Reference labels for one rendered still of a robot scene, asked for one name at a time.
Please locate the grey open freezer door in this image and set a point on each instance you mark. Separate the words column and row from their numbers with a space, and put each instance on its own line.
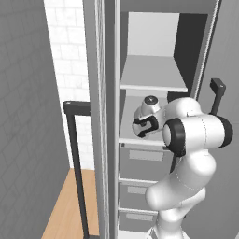
column 93, row 93

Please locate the grey freezer cabinet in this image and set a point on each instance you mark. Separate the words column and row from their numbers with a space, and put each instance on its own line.
column 149, row 34

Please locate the grey fridge door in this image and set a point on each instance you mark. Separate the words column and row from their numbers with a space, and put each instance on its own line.
column 228, row 46

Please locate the grey freezer drawer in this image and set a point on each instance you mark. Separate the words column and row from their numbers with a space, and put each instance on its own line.
column 132, row 194
column 135, row 221
column 140, row 165

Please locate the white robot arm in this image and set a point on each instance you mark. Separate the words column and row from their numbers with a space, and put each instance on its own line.
column 189, row 174

